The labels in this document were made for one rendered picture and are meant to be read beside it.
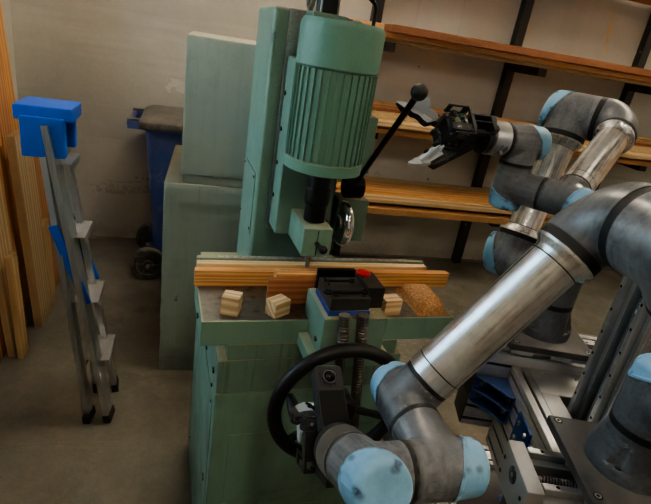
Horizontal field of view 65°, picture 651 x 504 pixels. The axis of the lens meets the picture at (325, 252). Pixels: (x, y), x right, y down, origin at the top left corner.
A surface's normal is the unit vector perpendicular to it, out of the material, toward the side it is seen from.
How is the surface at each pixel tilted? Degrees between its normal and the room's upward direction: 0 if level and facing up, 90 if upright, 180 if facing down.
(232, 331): 90
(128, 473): 0
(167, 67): 90
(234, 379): 90
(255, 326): 90
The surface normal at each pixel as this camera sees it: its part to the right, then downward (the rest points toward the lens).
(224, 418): 0.28, 0.41
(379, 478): 0.29, -0.07
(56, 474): 0.15, -0.91
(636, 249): -0.97, 0.04
